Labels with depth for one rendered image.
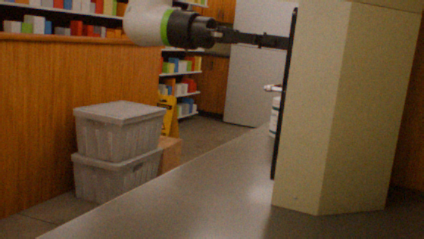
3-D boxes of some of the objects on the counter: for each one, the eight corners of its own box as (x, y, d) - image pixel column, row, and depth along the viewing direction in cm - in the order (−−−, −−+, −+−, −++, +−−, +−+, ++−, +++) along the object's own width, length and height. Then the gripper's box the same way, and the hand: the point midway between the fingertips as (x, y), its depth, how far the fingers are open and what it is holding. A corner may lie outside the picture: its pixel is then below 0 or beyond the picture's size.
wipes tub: (303, 136, 177) (309, 100, 174) (296, 143, 164) (302, 103, 162) (273, 131, 180) (278, 95, 178) (263, 136, 168) (269, 98, 165)
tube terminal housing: (386, 188, 124) (444, -104, 109) (381, 232, 94) (459, -164, 79) (301, 169, 131) (343, -106, 116) (270, 204, 101) (321, -163, 86)
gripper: (185, 13, 98) (287, 26, 92) (210, 17, 111) (300, 29, 104) (182, 46, 100) (282, 61, 93) (207, 47, 112) (296, 60, 105)
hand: (277, 42), depth 99 cm, fingers closed
